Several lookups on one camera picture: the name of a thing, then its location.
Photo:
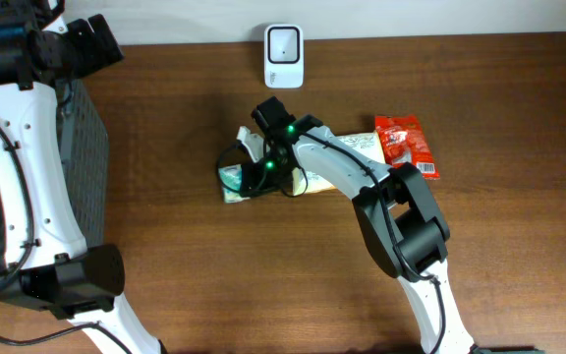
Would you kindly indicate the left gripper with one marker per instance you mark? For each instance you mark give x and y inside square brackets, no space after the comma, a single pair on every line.
[84,37]

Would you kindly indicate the teal tissue pack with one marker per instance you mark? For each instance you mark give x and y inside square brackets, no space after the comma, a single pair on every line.
[231,179]

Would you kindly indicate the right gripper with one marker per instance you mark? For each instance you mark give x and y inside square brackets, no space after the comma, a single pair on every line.
[252,182]

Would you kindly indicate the red snack packet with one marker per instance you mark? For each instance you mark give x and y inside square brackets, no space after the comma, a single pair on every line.
[403,140]

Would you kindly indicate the white barcode scanner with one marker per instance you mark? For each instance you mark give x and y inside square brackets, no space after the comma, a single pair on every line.
[283,56]

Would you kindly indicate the grey plastic mesh basket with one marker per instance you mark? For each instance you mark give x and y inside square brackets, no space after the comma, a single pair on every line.
[53,173]

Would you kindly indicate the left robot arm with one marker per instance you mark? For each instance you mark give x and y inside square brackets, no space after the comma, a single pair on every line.
[87,291]

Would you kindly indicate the beige snack bag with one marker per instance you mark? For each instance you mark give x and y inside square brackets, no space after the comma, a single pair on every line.
[361,147]

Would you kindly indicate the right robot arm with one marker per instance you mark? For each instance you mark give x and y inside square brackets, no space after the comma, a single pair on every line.
[403,228]

